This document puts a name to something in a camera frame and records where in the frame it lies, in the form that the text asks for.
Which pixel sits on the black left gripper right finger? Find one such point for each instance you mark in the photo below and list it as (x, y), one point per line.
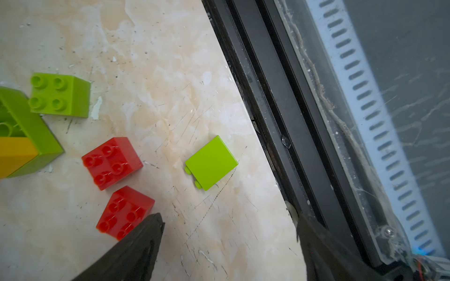
(326, 258)

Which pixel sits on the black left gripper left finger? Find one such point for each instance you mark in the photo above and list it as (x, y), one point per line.
(131, 259)

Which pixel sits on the green lego brick front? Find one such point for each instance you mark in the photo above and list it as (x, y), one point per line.
(210, 164)

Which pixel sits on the yellow lego brick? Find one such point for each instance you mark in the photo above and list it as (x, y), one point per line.
(15, 153)

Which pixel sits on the long green lego brick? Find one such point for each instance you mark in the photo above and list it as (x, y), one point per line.
(15, 112)

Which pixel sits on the red lego brick right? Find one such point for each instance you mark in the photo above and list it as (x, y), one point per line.
(124, 211)

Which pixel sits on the red lego brick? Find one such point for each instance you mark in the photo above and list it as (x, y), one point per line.
(124, 211)
(111, 162)

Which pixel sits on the red lego brick left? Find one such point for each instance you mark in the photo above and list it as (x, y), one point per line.
(111, 162)

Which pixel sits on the green square lego brick middle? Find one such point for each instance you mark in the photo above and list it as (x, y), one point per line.
(57, 94)

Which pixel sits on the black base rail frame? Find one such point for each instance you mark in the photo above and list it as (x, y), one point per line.
(300, 114)

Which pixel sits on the white slotted cable duct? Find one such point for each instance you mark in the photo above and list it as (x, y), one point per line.
(375, 126)

